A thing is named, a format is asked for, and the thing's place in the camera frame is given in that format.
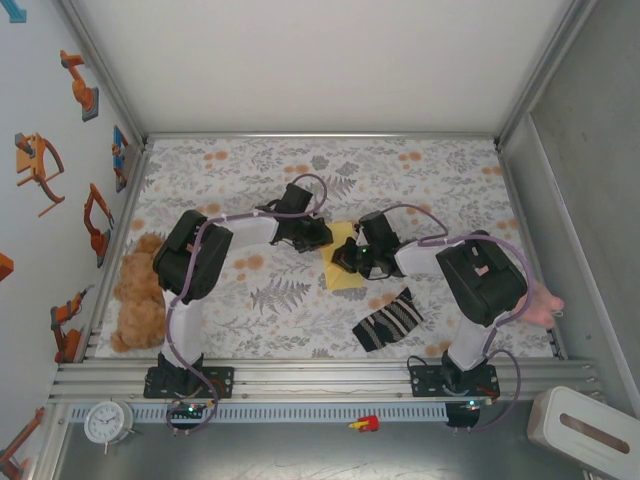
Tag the yellow cloth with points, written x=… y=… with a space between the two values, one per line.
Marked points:
x=345 y=282

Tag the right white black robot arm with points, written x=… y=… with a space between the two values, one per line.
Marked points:
x=482 y=280

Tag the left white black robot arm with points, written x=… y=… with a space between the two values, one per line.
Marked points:
x=192 y=257

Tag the black beige striped sock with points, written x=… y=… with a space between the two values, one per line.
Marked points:
x=387 y=320

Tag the floral patterned tablecloth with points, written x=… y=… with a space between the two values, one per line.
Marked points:
x=250 y=160

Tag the small red yellow toy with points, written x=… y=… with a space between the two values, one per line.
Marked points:
x=370 y=424

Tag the small LED circuit board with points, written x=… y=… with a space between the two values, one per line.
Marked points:
x=190 y=410
x=472 y=404

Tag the pink plush toy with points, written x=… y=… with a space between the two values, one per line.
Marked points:
x=547 y=307

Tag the brown teddy bear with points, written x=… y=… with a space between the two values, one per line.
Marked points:
x=135 y=310

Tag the blue orange machine sticker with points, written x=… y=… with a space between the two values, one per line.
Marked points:
x=120 y=150

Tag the white tissue box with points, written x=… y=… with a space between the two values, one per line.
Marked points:
x=550 y=415

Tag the white alarm clock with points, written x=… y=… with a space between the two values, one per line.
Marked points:
x=107 y=422

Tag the orange claw machine sticker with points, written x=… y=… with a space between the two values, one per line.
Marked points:
x=27 y=162

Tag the orange block sticker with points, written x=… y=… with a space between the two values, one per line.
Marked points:
x=5 y=267

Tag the aluminium back rail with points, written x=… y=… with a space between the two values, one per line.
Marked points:
x=320 y=135

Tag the aluminium rail bed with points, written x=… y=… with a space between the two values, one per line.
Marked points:
x=325 y=380

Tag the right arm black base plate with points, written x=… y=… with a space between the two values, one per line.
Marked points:
x=422 y=382

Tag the right aluminium side rail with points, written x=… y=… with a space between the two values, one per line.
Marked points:
x=516 y=200

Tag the aluminium side rail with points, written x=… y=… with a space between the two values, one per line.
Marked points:
x=516 y=200
x=134 y=185

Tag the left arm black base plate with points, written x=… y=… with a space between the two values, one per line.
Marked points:
x=225 y=382

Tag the left aluminium side rail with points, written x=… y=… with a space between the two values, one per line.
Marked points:
x=134 y=185

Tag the left aluminium upright post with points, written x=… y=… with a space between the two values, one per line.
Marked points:
x=100 y=65

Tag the aluminium upright post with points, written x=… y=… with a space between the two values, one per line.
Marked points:
x=545 y=65
x=100 y=65

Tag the right aluminium upright post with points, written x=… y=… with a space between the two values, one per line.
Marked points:
x=545 y=65

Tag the blue wall sticker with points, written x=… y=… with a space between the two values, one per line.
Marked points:
x=15 y=14

